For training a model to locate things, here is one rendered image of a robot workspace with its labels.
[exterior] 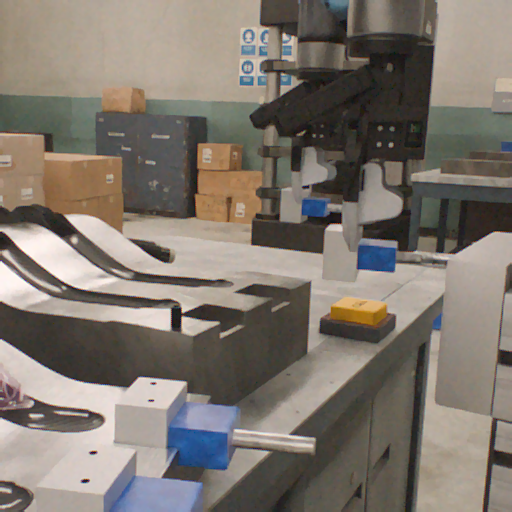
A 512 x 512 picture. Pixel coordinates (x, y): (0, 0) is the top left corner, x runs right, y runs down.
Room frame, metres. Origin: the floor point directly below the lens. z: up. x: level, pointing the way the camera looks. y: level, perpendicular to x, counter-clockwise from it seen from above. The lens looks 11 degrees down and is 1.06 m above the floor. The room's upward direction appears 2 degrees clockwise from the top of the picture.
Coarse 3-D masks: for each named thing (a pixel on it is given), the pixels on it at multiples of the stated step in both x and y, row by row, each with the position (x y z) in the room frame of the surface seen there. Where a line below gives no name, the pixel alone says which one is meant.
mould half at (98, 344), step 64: (64, 256) 0.79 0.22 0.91; (128, 256) 0.86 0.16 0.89; (0, 320) 0.65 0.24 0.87; (64, 320) 0.62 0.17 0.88; (128, 320) 0.59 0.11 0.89; (192, 320) 0.60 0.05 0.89; (256, 320) 0.66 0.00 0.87; (128, 384) 0.59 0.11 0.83; (192, 384) 0.56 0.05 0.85; (256, 384) 0.67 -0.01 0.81
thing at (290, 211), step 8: (288, 192) 1.17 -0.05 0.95; (304, 192) 1.17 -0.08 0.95; (288, 200) 1.17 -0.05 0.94; (304, 200) 1.16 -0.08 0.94; (312, 200) 1.16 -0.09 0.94; (320, 200) 1.15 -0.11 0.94; (328, 200) 1.17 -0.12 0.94; (280, 208) 1.17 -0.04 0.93; (288, 208) 1.17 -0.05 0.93; (296, 208) 1.16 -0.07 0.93; (304, 208) 1.16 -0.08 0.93; (312, 208) 1.16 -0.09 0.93; (320, 208) 1.15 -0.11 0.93; (328, 208) 1.16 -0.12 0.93; (336, 208) 1.16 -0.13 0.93; (280, 216) 1.17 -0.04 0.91; (288, 216) 1.16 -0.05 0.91; (296, 216) 1.16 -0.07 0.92; (304, 216) 1.18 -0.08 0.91; (320, 216) 1.15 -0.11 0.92
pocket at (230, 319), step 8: (208, 304) 0.66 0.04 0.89; (184, 312) 0.63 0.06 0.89; (192, 312) 0.64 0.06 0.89; (200, 312) 0.66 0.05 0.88; (208, 312) 0.66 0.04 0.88; (216, 312) 0.66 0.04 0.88; (224, 312) 0.65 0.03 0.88; (232, 312) 0.65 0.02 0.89; (240, 312) 0.64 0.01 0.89; (208, 320) 0.66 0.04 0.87; (216, 320) 0.66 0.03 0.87; (224, 320) 0.65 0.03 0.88; (232, 320) 0.65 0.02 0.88; (240, 320) 0.64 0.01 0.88; (224, 328) 0.65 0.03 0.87; (232, 328) 0.63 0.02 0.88; (224, 336) 0.61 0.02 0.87
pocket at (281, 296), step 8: (248, 288) 0.75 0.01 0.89; (256, 288) 0.76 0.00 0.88; (264, 288) 0.76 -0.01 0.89; (272, 288) 0.75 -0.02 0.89; (280, 288) 0.75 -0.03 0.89; (288, 288) 0.74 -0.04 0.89; (264, 296) 0.76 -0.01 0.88; (272, 296) 0.75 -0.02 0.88; (280, 296) 0.75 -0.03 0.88; (288, 296) 0.74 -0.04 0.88; (280, 304) 0.75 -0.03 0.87
